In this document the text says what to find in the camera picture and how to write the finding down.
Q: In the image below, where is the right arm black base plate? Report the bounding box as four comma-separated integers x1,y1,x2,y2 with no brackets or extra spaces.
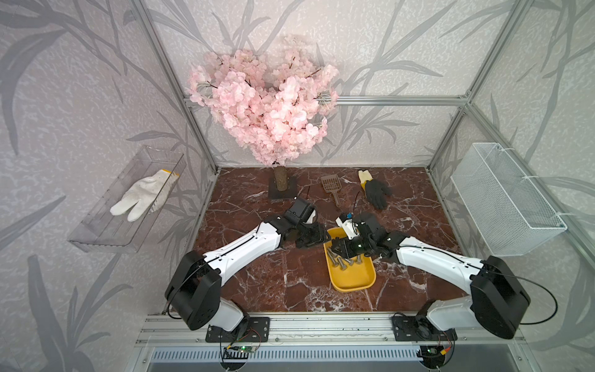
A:
390,312,458,343

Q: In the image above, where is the aluminium front rail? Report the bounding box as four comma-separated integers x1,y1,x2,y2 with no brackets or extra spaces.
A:
134,311,531,347

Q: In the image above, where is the pink artificial blossom tree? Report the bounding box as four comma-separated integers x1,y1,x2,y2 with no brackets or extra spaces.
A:
187,43,339,199

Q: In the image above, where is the white wire mesh basket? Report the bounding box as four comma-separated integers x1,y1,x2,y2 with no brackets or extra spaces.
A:
451,143,567,257

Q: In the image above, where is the black yellow work glove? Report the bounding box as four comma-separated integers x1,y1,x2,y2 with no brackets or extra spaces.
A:
358,170,392,210

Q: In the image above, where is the controller circuit board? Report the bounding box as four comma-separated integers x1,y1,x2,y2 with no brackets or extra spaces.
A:
417,345,452,361
222,344,260,361

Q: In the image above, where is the right controller circuit board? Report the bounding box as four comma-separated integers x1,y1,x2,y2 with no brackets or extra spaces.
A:
417,345,452,361

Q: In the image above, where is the yellow plastic storage tray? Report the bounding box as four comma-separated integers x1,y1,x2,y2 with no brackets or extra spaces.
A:
323,227,377,293

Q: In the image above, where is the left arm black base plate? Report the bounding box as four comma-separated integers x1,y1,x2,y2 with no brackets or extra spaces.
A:
205,316,271,343

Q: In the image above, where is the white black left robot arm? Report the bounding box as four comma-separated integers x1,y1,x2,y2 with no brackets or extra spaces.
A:
164,198,328,336

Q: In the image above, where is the left controller circuit board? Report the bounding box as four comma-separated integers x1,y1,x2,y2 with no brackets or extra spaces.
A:
222,344,260,361

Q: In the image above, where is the brown plastic slotted scoop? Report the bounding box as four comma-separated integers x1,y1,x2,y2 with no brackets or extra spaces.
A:
320,175,342,208

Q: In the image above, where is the clear acrylic wall shelf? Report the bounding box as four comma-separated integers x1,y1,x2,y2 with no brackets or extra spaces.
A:
68,146,187,254

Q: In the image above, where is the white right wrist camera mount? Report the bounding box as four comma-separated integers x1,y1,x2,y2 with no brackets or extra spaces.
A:
336,213,359,240

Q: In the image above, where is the white cotton glove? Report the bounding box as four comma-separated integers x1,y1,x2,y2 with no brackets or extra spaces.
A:
110,169,180,223

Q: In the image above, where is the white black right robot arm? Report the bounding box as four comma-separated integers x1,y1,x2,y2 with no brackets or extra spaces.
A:
331,213,531,339

